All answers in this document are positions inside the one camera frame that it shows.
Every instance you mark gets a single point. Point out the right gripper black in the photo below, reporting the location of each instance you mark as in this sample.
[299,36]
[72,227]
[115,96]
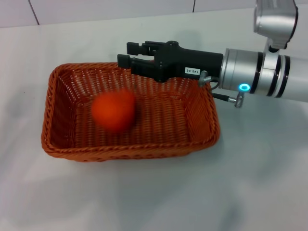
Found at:
[192,61]

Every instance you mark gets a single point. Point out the orange pear-shaped fruit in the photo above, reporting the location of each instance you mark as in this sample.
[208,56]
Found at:
[113,111]

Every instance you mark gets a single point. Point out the orange woven basket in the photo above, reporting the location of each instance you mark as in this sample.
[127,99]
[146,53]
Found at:
[156,125]

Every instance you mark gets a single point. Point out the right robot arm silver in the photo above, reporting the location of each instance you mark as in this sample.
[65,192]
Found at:
[240,69]

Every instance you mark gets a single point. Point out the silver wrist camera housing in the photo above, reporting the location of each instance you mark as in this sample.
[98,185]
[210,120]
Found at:
[274,21]

